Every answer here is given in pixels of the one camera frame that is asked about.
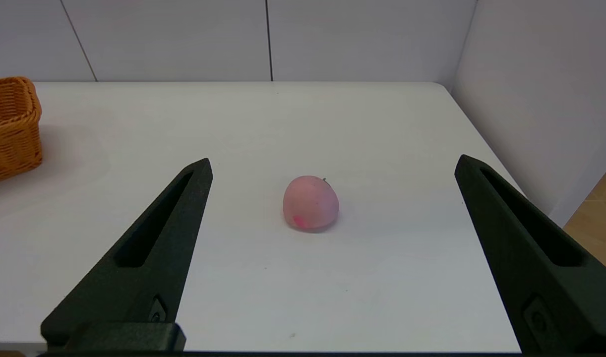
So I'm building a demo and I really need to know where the orange woven wicker basket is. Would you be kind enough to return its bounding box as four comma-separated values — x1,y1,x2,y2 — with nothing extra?
0,76,43,185

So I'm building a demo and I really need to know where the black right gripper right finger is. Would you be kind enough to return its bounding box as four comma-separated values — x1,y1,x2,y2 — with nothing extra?
455,154,606,354

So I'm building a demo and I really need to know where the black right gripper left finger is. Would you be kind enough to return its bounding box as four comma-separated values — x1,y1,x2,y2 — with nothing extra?
40,159,213,348

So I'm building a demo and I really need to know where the pink peach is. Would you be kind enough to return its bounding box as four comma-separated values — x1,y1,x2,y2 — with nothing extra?
283,175,340,233

